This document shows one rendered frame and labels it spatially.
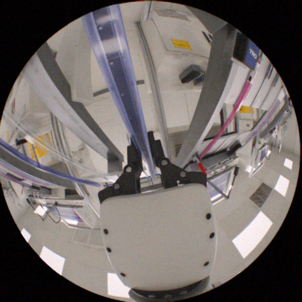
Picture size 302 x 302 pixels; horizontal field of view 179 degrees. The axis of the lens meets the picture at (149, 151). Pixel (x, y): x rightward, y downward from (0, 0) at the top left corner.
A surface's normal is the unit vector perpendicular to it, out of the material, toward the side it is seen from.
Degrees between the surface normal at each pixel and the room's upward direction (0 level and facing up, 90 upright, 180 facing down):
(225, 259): 180
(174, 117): 90
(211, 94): 90
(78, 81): 90
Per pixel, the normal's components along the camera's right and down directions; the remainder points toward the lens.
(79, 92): 0.98, -0.19
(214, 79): -0.97, 0.22
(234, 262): -0.19, -0.93
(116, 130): 0.13, 0.29
